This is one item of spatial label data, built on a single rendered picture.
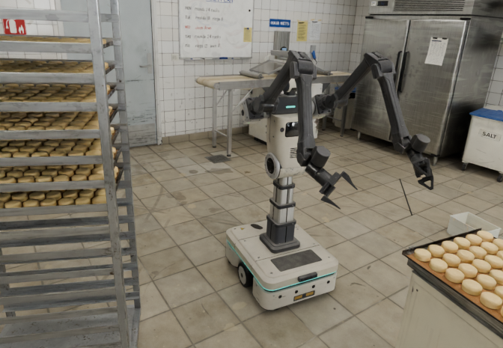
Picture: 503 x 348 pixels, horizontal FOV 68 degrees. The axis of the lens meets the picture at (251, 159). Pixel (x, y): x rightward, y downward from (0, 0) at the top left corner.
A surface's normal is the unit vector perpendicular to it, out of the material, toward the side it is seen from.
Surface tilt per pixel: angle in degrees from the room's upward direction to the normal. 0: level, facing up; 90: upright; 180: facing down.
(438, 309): 90
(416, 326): 90
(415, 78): 91
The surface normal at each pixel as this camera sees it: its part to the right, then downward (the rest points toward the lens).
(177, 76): 0.55, 0.30
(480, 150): -0.81, 0.20
